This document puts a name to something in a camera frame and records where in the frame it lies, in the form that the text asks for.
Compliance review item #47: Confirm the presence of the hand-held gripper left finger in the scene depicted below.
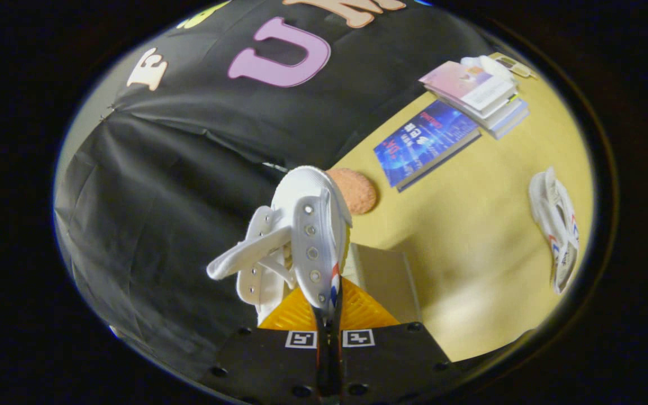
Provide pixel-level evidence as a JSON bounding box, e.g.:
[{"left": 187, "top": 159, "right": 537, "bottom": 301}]
[{"left": 197, "top": 287, "right": 327, "bottom": 405}]

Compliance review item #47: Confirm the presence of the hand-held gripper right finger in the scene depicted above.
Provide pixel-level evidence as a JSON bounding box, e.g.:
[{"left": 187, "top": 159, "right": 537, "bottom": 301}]
[{"left": 330, "top": 278, "right": 462, "bottom": 405}]

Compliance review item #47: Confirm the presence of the beige storage box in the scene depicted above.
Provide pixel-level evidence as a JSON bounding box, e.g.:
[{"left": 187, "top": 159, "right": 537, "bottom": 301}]
[{"left": 346, "top": 243, "right": 423, "bottom": 325}]

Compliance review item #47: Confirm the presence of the white canvas shoe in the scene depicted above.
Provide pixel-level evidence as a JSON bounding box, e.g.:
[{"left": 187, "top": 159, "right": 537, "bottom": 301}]
[
  {"left": 206, "top": 165, "right": 354, "bottom": 326},
  {"left": 529, "top": 167, "right": 580, "bottom": 295}
]

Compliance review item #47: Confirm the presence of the orange round sponge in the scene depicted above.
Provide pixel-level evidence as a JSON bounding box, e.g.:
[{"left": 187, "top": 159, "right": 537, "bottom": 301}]
[{"left": 327, "top": 168, "right": 378, "bottom": 215}]

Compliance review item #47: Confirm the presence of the black backdrop cloth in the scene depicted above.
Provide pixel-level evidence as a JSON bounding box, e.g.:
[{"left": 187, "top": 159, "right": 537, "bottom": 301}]
[{"left": 54, "top": 0, "right": 499, "bottom": 383}]

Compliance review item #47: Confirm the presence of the blue cover book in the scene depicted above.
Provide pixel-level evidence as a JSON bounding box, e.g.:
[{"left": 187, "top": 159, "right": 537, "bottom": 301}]
[{"left": 373, "top": 100, "right": 482, "bottom": 193}]

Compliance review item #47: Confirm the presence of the light blue edged book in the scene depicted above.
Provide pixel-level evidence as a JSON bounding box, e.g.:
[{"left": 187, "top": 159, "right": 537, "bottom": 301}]
[{"left": 481, "top": 101, "right": 530, "bottom": 140}]

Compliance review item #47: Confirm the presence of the pink cover book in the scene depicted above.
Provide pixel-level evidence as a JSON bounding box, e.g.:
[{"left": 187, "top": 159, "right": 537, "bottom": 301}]
[{"left": 418, "top": 60, "right": 519, "bottom": 111}]

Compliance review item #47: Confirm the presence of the white fluffy ball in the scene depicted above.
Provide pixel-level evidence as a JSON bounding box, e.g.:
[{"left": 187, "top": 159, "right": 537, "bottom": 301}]
[{"left": 462, "top": 55, "right": 513, "bottom": 79}]

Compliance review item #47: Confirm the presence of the small printed card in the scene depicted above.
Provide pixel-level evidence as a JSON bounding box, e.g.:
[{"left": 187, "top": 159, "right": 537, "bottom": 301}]
[{"left": 490, "top": 52, "right": 538, "bottom": 79}]

